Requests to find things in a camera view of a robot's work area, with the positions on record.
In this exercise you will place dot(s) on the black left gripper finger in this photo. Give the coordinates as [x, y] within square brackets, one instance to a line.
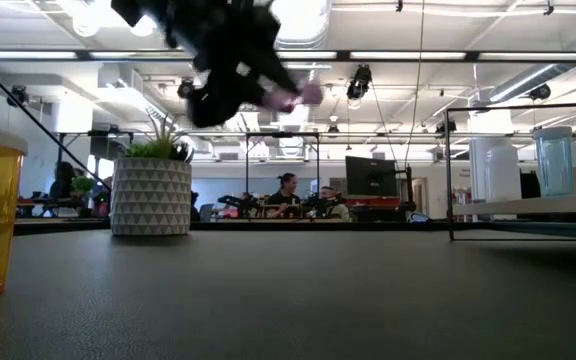
[218, 102]
[268, 70]

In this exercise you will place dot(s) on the pink pill bottle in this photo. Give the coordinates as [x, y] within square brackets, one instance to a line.
[310, 94]

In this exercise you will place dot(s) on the white capped pill bottle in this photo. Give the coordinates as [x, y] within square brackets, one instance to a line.
[502, 175]

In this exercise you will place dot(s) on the pale blue pill bottle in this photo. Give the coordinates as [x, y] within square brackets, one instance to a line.
[553, 162]

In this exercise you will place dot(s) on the black background robot arm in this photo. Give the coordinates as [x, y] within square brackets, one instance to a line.
[240, 204]
[320, 204]

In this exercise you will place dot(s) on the black ceiling spotlight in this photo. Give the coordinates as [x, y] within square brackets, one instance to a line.
[184, 89]
[443, 128]
[359, 82]
[18, 95]
[539, 93]

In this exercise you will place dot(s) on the small black ceiling lamp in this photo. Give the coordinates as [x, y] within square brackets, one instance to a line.
[333, 131]

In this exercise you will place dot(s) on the person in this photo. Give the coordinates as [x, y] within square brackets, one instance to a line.
[62, 182]
[333, 202]
[284, 192]

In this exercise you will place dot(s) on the succulent in patterned white pot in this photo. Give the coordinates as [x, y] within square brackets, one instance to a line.
[151, 192]

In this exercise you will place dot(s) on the black bar with light strips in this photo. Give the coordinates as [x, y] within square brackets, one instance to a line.
[393, 55]

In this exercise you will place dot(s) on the black computer monitor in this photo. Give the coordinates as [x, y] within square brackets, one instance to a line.
[370, 175]
[530, 187]

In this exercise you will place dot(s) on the small green potted plant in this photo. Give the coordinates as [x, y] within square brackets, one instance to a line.
[83, 185]

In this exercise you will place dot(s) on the red workbench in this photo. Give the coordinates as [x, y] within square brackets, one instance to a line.
[375, 202]

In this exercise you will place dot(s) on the black table mat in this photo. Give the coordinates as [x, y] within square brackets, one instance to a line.
[268, 310]

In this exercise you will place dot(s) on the silver ceiling air duct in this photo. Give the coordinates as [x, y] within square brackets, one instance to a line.
[298, 82]

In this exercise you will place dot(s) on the black workstation frame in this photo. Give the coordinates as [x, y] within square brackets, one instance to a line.
[59, 165]
[283, 134]

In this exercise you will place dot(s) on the black aluminium table frame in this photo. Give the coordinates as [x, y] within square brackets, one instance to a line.
[248, 226]

